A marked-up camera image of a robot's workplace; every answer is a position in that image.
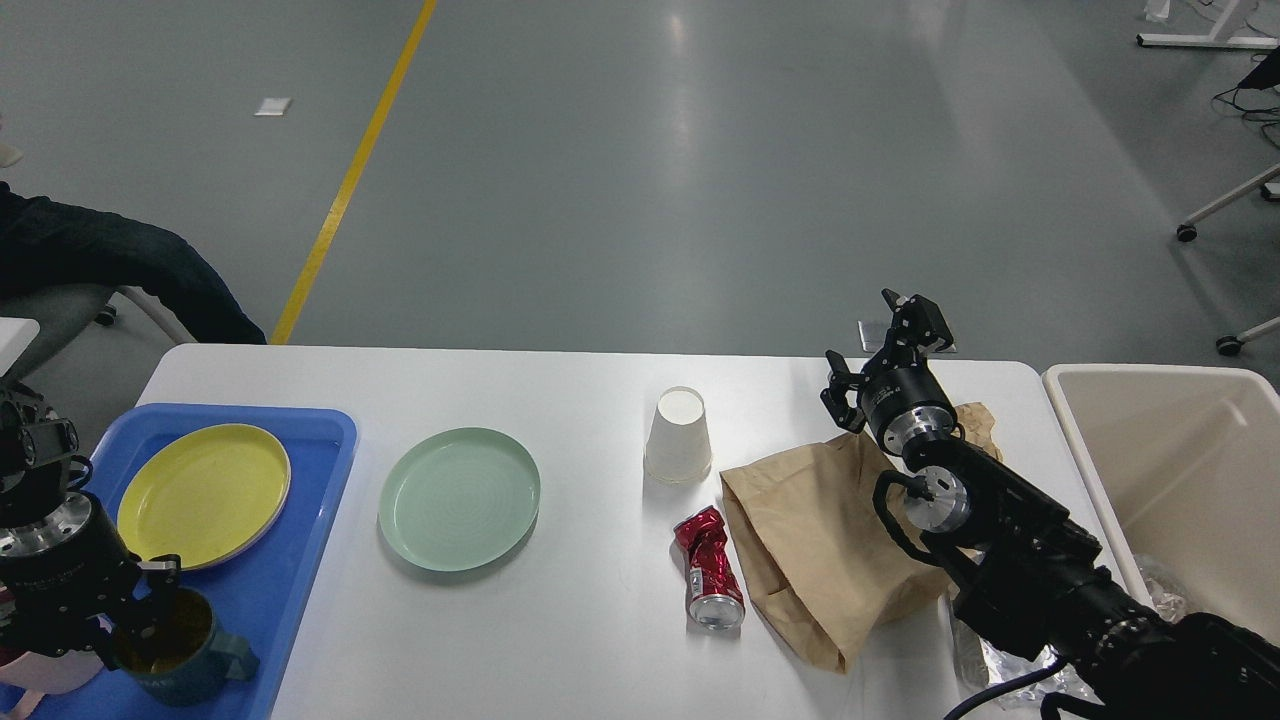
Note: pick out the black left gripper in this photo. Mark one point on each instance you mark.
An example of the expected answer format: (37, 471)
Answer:
(61, 592)

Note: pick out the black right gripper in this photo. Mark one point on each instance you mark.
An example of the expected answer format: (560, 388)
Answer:
(903, 400)

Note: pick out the dark teal mug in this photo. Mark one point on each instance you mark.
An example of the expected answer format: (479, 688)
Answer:
(188, 657)

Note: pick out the light green plate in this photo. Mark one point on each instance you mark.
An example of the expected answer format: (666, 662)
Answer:
(459, 499)

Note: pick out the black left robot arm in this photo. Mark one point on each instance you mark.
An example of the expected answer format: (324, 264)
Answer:
(42, 465)

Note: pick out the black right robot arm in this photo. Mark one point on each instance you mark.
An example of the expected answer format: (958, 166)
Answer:
(1026, 575)

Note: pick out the grey floor socket plate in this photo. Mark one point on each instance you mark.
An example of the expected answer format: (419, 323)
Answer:
(873, 334)

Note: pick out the pink mug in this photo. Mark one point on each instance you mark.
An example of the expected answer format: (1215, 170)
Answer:
(39, 676)

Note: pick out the crumpled brown paper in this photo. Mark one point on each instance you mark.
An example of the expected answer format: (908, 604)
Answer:
(975, 423)

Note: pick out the blue plastic tray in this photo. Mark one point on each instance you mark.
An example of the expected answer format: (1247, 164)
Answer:
(261, 592)

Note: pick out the yellow plate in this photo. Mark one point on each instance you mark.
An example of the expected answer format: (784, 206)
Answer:
(207, 496)

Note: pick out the brown paper bag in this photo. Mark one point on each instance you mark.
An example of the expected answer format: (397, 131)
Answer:
(817, 561)

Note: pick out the white paper cup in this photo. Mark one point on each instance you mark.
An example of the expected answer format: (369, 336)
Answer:
(677, 450)

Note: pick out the crushed red soda can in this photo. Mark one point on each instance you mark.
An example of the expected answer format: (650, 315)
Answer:
(714, 597)

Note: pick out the grey office chair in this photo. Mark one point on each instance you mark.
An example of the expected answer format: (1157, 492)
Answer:
(63, 311)

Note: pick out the beige plastic bin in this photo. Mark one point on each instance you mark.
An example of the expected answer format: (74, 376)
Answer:
(1182, 466)

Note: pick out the crumpled aluminium foil tray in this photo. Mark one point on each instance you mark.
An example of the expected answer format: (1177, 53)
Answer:
(979, 665)

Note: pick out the crumpled foil in bin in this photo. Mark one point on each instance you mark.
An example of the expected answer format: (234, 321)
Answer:
(1168, 596)

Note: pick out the seated person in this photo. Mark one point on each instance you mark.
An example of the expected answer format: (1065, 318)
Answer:
(46, 242)

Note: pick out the white desk leg frame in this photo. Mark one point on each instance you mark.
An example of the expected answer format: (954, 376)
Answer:
(1229, 29)

